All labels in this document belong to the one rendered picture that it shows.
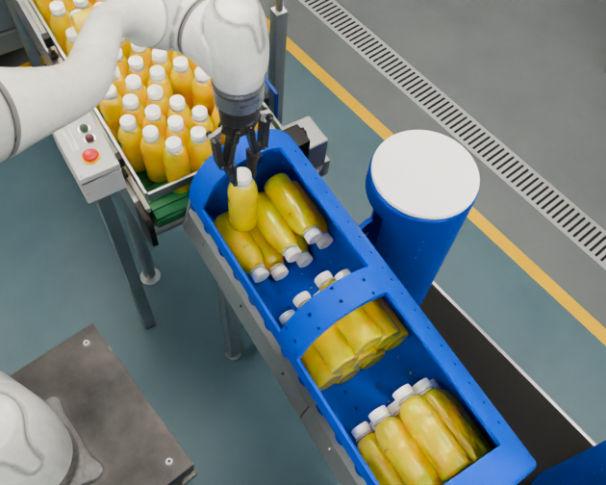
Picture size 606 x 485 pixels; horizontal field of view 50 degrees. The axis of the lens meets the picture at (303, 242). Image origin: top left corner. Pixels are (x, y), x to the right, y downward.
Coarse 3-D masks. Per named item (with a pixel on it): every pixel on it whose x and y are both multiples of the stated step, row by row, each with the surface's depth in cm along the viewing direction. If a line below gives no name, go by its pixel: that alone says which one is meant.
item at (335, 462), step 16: (192, 224) 170; (192, 240) 172; (208, 256) 167; (224, 272) 162; (224, 288) 164; (240, 304) 160; (240, 320) 162; (256, 336) 158; (272, 352) 153; (272, 368) 155; (288, 384) 151; (304, 400) 147; (304, 416) 149; (320, 432) 145; (320, 448) 147; (336, 464) 143; (352, 480) 140
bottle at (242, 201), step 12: (252, 180) 137; (228, 192) 138; (240, 192) 136; (252, 192) 137; (228, 204) 142; (240, 204) 138; (252, 204) 140; (240, 216) 142; (252, 216) 144; (240, 228) 146; (252, 228) 148
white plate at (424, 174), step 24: (384, 144) 168; (408, 144) 168; (432, 144) 169; (456, 144) 169; (384, 168) 164; (408, 168) 164; (432, 168) 165; (456, 168) 165; (384, 192) 160; (408, 192) 160; (432, 192) 161; (456, 192) 161; (432, 216) 157
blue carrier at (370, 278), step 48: (240, 144) 140; (288, 144) 144; (192, 192) 145; (336, 240) 153; (288, 288) 154; (336, 288) 124; (384, 288) 126; (288, 336) 128; (432, 336) 124; (336, 384) 142; (384, 384) 143; (336, 432) 125; (480, 480) 108
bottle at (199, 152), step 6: (192, 144) 162; (198, 144) 162; (204, 144) 162; (210, 144) 164; (192, 150) 163; (198, 150) 163; (204, 150) 163; (210, 150) 164; (192, 156) 165; (198, 156) 164; (204, 156) 164; (192, 162) 167; (198, 162) 166; (192, 168) 170; (198, 168) 168
